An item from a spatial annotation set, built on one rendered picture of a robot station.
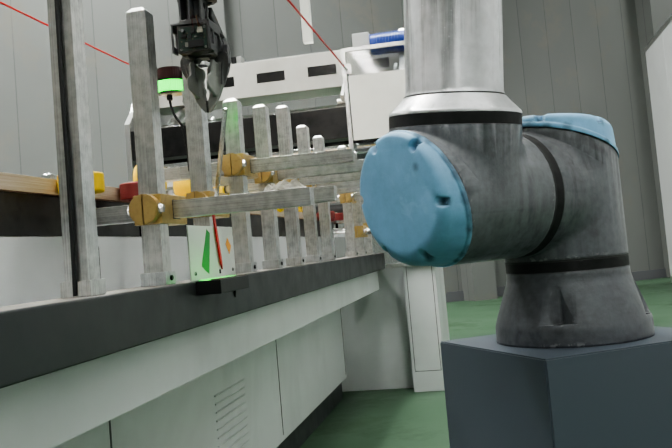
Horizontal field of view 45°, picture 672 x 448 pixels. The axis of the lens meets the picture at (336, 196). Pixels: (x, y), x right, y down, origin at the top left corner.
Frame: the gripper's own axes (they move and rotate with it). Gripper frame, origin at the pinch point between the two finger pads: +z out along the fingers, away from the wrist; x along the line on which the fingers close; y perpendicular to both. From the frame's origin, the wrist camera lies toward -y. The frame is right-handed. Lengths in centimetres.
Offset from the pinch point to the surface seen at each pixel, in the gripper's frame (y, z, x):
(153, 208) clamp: 14.4, 18.4, -6.0
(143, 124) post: 11.7, 4.0, -7.8
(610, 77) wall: -978, -167, 226
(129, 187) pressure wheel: -15.1, 11.5, -23.2
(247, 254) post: -38.3, 27.0, -6.6
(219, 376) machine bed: -75, 59, -28
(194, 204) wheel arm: 7.4, 17.9, -1.5
